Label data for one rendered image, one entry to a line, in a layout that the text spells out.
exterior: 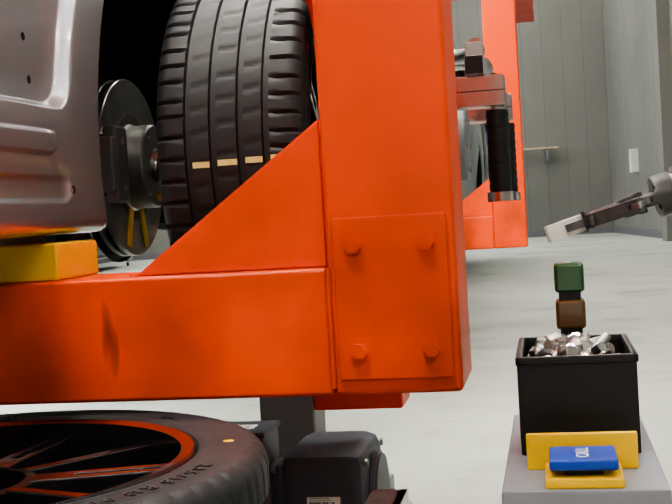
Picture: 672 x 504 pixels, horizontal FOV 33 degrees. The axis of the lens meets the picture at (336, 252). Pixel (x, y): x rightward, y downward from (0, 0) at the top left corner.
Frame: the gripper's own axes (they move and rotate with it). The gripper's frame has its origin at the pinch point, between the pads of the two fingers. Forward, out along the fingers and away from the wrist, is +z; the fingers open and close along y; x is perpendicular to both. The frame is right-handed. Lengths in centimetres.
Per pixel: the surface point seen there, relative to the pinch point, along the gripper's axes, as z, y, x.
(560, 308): 8, 51, 7
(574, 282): 5, 51, 5
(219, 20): 43, 27, -51
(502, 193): 9.4, 25.1, -9.8
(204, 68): 46, 33, -44
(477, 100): 8.2, 25.2, -24.9
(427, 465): 50, -119, 58
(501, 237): 2, -351, 12
